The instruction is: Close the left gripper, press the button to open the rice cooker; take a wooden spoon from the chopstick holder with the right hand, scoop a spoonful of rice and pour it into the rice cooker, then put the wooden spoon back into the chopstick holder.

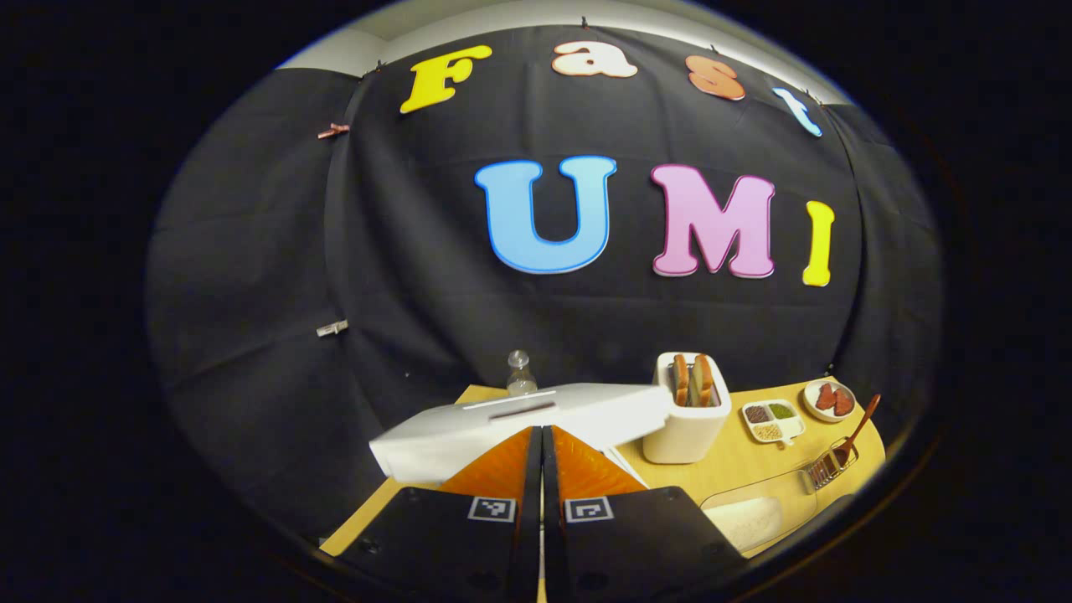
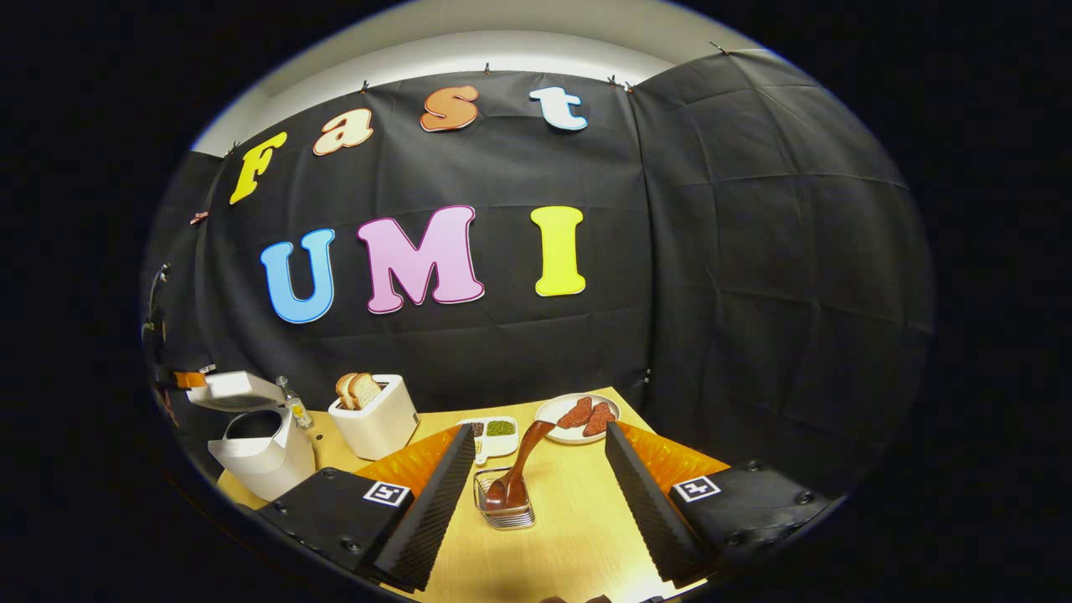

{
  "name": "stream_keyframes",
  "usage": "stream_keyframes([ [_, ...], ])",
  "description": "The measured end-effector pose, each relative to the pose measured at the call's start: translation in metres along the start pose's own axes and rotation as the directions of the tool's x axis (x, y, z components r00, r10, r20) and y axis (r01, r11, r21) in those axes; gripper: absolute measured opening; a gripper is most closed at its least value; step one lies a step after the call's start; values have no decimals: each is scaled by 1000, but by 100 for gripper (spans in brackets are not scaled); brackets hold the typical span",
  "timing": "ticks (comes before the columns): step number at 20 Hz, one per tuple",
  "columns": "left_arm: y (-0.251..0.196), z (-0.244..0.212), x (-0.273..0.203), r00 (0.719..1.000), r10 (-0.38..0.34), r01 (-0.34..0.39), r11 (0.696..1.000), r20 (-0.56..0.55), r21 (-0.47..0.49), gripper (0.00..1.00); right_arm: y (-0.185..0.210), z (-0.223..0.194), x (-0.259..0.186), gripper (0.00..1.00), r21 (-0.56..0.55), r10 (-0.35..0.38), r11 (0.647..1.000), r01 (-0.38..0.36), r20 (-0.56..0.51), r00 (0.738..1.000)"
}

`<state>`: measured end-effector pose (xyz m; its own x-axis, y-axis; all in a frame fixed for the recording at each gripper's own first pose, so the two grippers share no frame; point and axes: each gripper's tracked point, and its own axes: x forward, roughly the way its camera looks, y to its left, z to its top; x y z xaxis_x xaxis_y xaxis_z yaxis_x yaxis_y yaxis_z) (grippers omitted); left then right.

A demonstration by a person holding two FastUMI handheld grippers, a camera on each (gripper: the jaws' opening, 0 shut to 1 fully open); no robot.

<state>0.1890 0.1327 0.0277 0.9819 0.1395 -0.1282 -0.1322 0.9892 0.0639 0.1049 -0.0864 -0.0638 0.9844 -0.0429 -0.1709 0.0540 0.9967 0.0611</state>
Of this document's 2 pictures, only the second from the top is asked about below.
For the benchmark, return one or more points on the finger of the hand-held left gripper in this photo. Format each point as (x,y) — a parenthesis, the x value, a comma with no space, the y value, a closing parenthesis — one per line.
(191,379)

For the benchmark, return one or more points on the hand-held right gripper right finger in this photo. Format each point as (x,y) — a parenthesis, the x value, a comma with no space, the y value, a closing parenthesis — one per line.
(649,511)

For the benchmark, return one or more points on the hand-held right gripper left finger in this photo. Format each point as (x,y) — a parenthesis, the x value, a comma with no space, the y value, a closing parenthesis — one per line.
(431,519)

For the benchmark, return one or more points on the brown wooden spoon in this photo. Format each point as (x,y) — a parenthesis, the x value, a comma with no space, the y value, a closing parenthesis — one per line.
(523,456)

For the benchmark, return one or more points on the white rice cooker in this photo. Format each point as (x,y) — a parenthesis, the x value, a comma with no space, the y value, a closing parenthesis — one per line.
(268,469)

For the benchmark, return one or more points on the white divided dish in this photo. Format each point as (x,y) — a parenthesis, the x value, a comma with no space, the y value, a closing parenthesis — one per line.
(501,444)

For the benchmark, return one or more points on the red meat piece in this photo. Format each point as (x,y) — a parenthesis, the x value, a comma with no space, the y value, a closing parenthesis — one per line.
(575,414)
(600,420)

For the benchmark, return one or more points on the white toaster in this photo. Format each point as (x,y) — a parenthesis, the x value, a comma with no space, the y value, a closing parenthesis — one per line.
(381,427)

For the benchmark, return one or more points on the small glass bottle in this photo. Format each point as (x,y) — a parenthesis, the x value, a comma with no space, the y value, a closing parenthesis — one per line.
(295,410)

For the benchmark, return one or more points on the green mung beans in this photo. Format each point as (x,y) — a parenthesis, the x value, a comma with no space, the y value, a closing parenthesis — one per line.
(501,428)

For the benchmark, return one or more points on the white round plate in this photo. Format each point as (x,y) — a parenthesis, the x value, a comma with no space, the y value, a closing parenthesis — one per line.
(548,412)

